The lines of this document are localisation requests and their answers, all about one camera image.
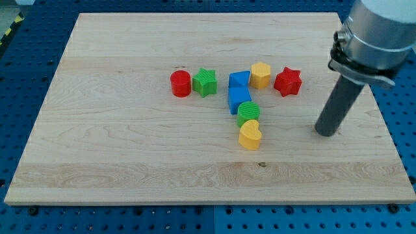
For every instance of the red cylinder block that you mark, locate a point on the red cylinder block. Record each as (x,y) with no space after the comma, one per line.
(180,83)

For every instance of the blue cube block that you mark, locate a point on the blue cube block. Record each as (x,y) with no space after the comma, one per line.
(236,96)

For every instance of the green star block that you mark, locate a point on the green star block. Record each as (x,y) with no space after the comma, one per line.
(204,82)

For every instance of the yellow heart block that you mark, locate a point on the yellow heart block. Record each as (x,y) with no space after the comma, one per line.
(249,135)

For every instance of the blue triangle block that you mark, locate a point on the blue triangle block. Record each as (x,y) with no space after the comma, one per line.
(240,78)

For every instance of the green cylinder block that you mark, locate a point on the green cylinder block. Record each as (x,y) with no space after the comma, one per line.
(247,110)

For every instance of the red star block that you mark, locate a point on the red star block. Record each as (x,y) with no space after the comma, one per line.
(288,82)

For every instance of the yellow hexagon block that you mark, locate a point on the yellow hexagon block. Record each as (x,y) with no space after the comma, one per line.
(260,75)

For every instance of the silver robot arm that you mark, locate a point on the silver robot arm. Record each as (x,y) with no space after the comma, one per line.
(374,41)

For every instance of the light wooden board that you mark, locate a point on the light wooden board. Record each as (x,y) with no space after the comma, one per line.
(111,132)

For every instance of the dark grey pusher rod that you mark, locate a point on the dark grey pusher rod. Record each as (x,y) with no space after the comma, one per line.
(340,101)

